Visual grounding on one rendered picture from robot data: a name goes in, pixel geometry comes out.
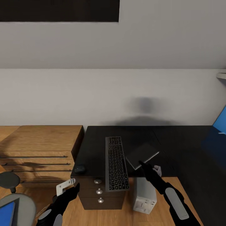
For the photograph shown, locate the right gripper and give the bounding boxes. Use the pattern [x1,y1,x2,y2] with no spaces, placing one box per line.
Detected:
[139,161,161,186]

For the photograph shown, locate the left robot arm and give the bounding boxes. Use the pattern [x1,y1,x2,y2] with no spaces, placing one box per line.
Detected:
[36,178,80,226]

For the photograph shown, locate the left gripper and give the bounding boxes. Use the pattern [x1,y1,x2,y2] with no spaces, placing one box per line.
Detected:
[52,183,80,208]

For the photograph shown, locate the notebook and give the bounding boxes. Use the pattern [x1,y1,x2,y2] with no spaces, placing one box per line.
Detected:
[125,142,159,170]

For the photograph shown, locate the folder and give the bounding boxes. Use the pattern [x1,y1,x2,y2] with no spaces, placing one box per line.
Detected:
[0,202,15,226]

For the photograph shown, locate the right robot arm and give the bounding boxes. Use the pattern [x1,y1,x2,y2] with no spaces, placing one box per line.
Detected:
[139,161,201,226]

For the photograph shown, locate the keyboard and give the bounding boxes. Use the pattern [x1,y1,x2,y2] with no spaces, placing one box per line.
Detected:
[105,137,130,193]

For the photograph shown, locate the swivel chair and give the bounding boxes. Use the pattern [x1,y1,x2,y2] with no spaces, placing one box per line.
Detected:
[0,171,54,226]

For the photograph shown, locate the mouse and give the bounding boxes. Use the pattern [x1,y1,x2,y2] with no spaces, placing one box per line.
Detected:
[75,165,87,174]

